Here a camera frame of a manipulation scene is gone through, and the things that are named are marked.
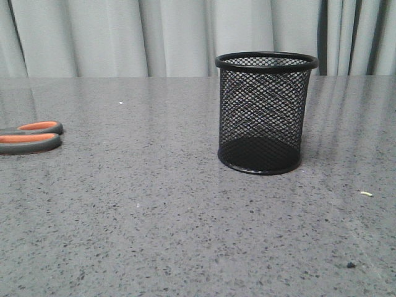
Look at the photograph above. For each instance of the grey orange handled scissors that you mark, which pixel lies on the grey orange handled scissors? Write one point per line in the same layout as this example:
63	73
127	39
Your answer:
31	138

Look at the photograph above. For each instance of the grey pleated curtain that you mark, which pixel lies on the grey pleated curtain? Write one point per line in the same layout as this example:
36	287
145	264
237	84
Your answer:
182	38

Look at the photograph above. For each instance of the black wire mesh bucket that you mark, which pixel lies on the black wire mesh bucket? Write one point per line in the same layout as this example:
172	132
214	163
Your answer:
262	103

